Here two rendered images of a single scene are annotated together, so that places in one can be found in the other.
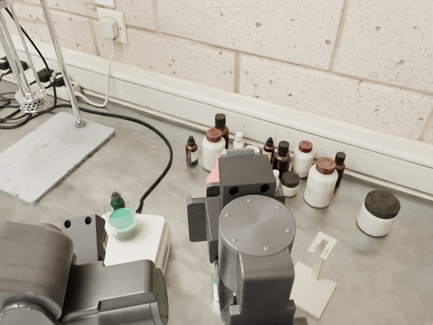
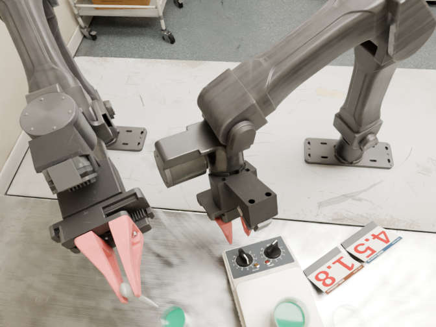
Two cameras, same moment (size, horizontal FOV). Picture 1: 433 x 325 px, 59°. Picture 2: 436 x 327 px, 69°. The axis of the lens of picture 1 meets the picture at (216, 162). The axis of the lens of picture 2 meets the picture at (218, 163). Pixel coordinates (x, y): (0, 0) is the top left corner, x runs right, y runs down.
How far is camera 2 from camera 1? 45 cm
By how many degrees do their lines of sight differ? 78
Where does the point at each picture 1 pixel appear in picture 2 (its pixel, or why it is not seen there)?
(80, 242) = (249, 189)
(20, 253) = (228, 96)
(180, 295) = (215, 303)
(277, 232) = (33, 111)
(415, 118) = not seen: outside the picture
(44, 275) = (208, 98)
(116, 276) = (183, 145)
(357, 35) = not seen: outside the picture
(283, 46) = not seen: outside the picture
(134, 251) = (262, 299)
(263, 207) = (42, 125)
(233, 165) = (65, 146)
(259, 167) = (42, 150)
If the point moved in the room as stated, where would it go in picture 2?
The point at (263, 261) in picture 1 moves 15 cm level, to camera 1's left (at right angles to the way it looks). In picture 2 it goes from (43, 91) to (178, 52)
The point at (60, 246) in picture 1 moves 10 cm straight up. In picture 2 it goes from (216, 121) to (209, 56)
